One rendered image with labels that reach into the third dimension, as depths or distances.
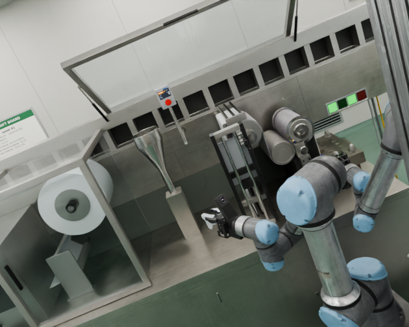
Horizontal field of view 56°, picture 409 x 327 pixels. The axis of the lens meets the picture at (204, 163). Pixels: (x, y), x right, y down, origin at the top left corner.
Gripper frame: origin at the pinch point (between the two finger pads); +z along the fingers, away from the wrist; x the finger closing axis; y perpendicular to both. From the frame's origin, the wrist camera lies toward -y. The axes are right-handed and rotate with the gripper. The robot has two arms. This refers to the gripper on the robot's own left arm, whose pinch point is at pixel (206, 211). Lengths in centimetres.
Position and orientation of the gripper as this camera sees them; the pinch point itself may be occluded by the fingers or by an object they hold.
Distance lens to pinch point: 156.4
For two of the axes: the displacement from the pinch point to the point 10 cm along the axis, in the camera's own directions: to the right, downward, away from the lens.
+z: -5.9, -0.5, 8.1
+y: 2.8, 9.3, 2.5
